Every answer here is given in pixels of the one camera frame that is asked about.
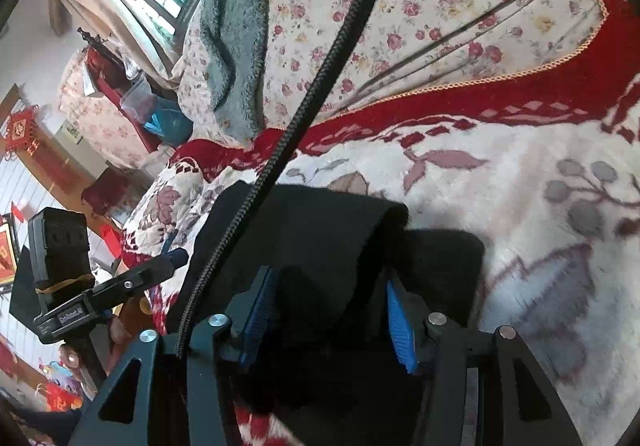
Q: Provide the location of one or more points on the grey-green fleece blanket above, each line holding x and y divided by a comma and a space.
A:
234, 34

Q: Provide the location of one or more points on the cream floral quilt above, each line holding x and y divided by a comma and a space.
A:
412, 45

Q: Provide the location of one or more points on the clear plastic bag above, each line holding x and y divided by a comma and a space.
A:
139, 101

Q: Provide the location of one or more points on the red chinese knot ornament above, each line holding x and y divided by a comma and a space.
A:
21, 132

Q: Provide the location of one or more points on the red floral plush blanket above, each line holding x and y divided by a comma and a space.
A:
544, 168

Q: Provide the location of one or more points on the black pants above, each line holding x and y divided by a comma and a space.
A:
326, 366

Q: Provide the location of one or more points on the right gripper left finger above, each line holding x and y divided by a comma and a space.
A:
153, 397

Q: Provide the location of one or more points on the beige curtain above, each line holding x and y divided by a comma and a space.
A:
121, 24

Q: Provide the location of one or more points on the blue plastic bag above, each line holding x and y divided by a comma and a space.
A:
168, 123

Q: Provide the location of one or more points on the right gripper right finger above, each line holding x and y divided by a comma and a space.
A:
515, 403

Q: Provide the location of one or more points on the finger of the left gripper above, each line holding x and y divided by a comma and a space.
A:
137, 280

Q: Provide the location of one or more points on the left hand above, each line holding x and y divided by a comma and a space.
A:
107, 341

